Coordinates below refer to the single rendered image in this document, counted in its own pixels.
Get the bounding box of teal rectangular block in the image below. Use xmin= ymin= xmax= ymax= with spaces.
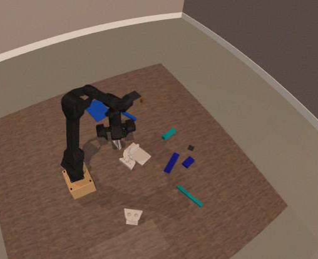
xmin=162 ymin=128 xmax=176 ymax=140

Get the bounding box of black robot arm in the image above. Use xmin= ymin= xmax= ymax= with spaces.
xmin=60 ymin=84 xmax=133 ymax=183

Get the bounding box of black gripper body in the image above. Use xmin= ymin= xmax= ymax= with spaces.
xmin=96 ymin=119 xmax=136 ymax=138

